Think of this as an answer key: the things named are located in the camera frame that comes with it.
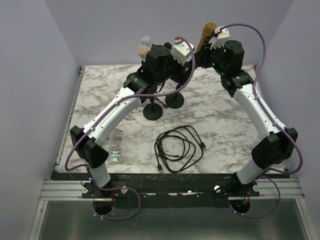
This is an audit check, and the black round-base shockmount stand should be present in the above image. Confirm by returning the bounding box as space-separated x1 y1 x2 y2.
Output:
143 98 163 121

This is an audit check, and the black round-base clip stand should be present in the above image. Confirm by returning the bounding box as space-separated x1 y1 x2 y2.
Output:
165 92 185 109

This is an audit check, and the black tripod shockmount stand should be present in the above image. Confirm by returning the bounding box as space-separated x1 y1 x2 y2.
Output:
139 59 168 109

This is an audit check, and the pink microphone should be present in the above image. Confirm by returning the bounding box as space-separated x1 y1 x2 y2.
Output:
137 45 151 60

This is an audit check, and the white grey microphone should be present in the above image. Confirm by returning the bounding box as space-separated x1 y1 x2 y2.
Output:
141 36 152 48

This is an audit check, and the gold microphone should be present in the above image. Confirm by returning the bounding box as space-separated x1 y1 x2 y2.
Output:
195 22 217 53

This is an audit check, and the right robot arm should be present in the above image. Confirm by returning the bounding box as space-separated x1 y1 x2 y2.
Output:
194 40 298 191

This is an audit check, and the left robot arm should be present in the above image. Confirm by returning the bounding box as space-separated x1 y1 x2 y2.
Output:
70 41 196 188

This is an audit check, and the clear plastic screw box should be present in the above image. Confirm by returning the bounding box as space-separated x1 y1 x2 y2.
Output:
103 125 154 165

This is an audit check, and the black coiled usb cable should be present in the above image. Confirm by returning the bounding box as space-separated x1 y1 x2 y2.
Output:
154 124 208 174

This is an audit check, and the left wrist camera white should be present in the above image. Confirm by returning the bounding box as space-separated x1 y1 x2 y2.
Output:
170 36 195 66

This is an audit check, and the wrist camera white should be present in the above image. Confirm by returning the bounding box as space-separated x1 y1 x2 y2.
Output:
170 36 195 66
210 26 230 50

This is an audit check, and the black mounting rail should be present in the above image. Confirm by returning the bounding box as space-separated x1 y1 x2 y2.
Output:
82 173 260 209

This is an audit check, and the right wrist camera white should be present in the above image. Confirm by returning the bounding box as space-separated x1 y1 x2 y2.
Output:
210 26 230 50

